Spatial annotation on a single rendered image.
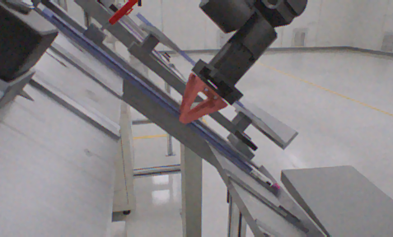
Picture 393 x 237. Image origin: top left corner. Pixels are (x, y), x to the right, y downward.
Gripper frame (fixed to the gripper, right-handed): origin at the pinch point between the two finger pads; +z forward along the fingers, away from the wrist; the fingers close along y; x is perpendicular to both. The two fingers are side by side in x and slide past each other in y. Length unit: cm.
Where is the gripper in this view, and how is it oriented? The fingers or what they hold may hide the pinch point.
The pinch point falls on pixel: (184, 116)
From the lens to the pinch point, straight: 46.8
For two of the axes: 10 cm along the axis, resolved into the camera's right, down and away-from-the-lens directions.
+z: -6.6, 7.4, 1.3
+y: 2.2, 3.5, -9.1
